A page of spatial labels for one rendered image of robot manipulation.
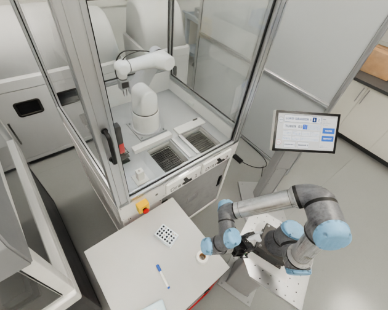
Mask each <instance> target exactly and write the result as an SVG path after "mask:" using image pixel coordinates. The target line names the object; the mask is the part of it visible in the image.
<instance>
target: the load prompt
mask: <svg viewBox="0 0 388 310"><path fill-rule="evenodd" d="M321 120H322V117H316V116H298V115H288V114H285V119H284V121H285V122H304V123H314V124H321Z"/></svg>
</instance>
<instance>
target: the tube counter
mask: <svg viewBox="0 0 388 310"><path fill-rule="evenodd" d="M297 129H298V130H317V131H320V129H321V125H312V124H298V128H297Z"/></svg>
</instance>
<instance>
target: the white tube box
mask: <svg viewBox="0 0 388 310"><path fill-rule="evenodd" d="M165 227H167V226H166V225H164V224H162V225H161V227H160V228H159V229H158V230H157V232H156V233H154V235H155V237H156V238H157V239H158V240H160V241H161V242H162V243H163V244H165V245H166V246H168V247H169V248H171V247H172V246H173V244H174V243H175V241H176V240H177V239H178V238H179V235H178V234H177V233H175V232H174V231H173V230H171V229H170V228H168V227H167V229H165ZM172 232H174V235H173V234H172ZM164 233H165V234H166V235H165V236H163V234H164ZM175 234H177V236H175ZM168 237H170V240H169V239H168Z"/></svg>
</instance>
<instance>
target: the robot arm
mask: <svg viewBox="0 0 388 310"><path fill-rule="evenodd" d="M293 207H296V208H298V209H303V208H304V210H305V213H306V215H307V221H306V223H305V225H304V227H302V225H301V224H299V223H298V222H296V221H294V220H286V221H285V222H282V224H281V225H280V226H279V227H277V229H274V230H271V231H269V232H268V233H267V234H266V235H265V237H264V243H265V246H266V248H267V250H268V251H269V252H270V253H271V254H272V255H275V256H279V257H283V261H284V265H285V270H286V273H287V274H289V275H292V276H308V275H311V274H312V269H311V268H310V267H311V265H312V263H313V258H314V257H315V256H316V255H317V254H318V253H320V252H321V251H322V250H339V249H341V248H344V247H346V246H348V245H349V244H350V243H351V241H352V235H351V232H350V228H349V225H348V224H347V222H346V219H345V218H344V215H343V213H342V210H341V208H340V206H339V204H338V201H337V199H336V196H335V195H334V194H333V193H332V192H331V191H330V190H328V189H326V188H324V187H322V186H318V185H313V184H298V185H293V186H291V187H290V188H289V189H287V190H284V191H279V192H276V193H272V194H266V195H263V196H259V197H254V198H251V199H247V200H243V201H238V202H234V203H233V202H232V201H231V200H229V199H227V200H225V199H224V200H221V201H220V202H219V203H218V210H217V211H218V229H219V233H218V234H217V235H215V236H214V237H205V238H203V239H202V241H201V245H200V247H201V251H202V253H203V254H204V255H210V256H211V255H225V254H232V255H233V257H236V256H239V257H240V258H249V257H248V254H249V253H250V252H252V251H253V250H254V249H255V248H254V246H253V244H252V243H251V242H249V240H250V241H254V240H256V241H258V242H261V241H262V239H261V237H260V234H262V233H263V232H262V231H252V232H247V233H246V234H244V235H242V236H241V235H240V232H239V231H238V230H237V229H236V227H235V220H236V219H240V218H245V217H251V216H254V215H260V214H263V213H269V212H275V211H279V210H284V209H290V208H293ZM248 238H249V240H247V239H248ZM243 255H245V257H243Z"/></svg>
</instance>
